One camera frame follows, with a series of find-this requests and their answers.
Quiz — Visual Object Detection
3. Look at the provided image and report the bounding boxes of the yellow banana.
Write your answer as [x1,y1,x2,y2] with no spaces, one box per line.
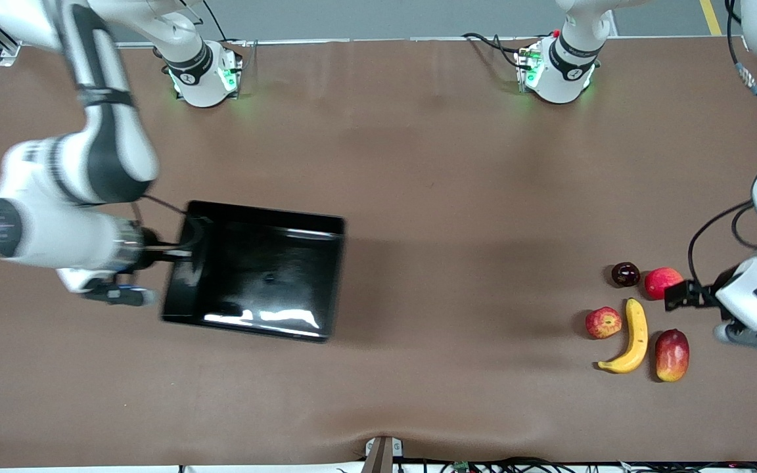
[597,298,649,374]

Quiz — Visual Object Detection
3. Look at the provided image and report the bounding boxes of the small red yellow apple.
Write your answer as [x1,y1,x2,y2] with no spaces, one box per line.
[585,306,622,340]

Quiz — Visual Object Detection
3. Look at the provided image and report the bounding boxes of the black plastic box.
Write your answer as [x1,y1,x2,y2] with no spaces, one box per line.
[160,200,346,344]

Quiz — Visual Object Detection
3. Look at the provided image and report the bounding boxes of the red peach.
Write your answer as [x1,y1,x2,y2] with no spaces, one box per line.
[644,267,685,301]

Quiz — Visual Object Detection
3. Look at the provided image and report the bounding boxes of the red yellow mango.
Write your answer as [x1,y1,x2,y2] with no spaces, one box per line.
[654,328,690,383]

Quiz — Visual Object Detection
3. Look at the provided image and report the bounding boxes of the dark purple plum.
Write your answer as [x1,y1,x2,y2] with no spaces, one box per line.
[611,261,641,288]

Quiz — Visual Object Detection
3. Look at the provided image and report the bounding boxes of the brown table cover mat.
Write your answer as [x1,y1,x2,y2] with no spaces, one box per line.
[0,36,757,468]

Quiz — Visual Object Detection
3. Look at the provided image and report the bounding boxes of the black right base cable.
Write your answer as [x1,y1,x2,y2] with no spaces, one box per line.
[204,0,248,50]

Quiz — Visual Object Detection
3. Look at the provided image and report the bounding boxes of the black base cable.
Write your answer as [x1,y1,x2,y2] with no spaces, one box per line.
[463,32,534,70]
[204,0,248,50]

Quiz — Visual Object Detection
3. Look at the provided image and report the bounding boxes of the aluminium camera post bracket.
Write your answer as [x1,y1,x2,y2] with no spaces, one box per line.
[362,435,404,473]

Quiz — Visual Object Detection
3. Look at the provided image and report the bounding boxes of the black left base cable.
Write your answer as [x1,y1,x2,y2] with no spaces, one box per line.
[463,32,534,70]

